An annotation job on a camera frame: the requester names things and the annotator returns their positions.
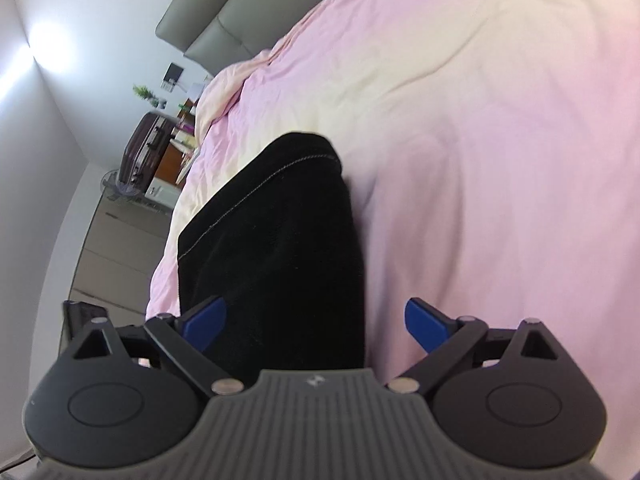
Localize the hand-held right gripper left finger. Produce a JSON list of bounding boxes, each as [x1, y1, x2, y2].
[[61, 296, 246, 396]]

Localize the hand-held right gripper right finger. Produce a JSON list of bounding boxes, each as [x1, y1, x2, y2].
[[387, 298, 559, 395]]

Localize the black pants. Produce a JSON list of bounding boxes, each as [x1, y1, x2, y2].
[[177, 131, 369, 377]]

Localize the beige drawer cabinet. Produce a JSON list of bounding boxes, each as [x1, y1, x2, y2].
[[69, 191, 175, 314]]

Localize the white fan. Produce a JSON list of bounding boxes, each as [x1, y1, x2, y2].
[[99, 168, 143, 203]]

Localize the wooden shelf with items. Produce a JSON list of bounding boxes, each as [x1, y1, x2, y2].
[[154, 97, 202, 192]]

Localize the pink blanket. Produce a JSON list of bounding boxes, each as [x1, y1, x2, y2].
[[145, 0, 640, 456]]

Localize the dark maroon suitcase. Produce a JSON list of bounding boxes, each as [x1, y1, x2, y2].
[[118, 112, 180, 197]]

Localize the green potted plant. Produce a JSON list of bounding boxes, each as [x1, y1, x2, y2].
[[132, 84, 162, 109]]

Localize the grey padded headboard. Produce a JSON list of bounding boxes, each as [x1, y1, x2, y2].
[[156, 0, 377, 74]]

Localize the black wall frame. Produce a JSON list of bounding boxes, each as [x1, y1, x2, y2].
[[162, 62, 186, 93]]

